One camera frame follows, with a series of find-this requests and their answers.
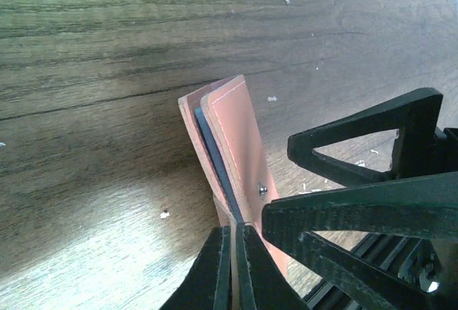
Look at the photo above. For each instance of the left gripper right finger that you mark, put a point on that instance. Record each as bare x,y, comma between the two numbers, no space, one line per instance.
260,283

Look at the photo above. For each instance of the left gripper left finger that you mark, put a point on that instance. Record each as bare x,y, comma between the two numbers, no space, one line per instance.
208,282

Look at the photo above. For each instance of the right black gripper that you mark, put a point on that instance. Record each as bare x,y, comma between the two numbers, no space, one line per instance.
395,139

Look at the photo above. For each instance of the pink leather card holder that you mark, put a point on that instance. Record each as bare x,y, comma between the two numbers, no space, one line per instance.
221,123

